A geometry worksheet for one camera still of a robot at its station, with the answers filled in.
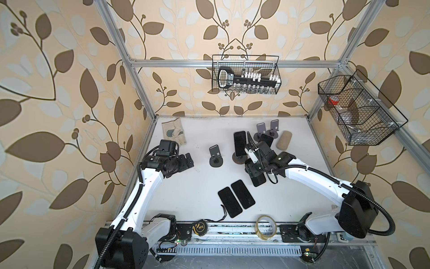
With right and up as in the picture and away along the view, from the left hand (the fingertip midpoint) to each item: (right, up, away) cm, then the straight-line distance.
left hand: (183, 163), depth 79 cm
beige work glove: (-14, +16, +33) cm, 39 cm away
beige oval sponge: (+58, +10, +25) cm, 64 cm away
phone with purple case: (+23, -20, +3) cm, 30 cm away
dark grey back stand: (+15, -2, +18) cm, 24 cm away
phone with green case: (+30, -17, +7) cm, 35 cm away
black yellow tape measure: (+9, -28, -6) cm, 30 cm away
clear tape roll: (+39, -30, -2) cm, 49 cm away
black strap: (+19, -26, 0) cm, 32 cm away
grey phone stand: (+43, +16, +25) cm, 52 cm away
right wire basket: (+82, +22, -6) cm, 85 cm away
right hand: (+34, -2, +5) cm, 34 cm away
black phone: (+29, +10, +11) cm, 32 cm away
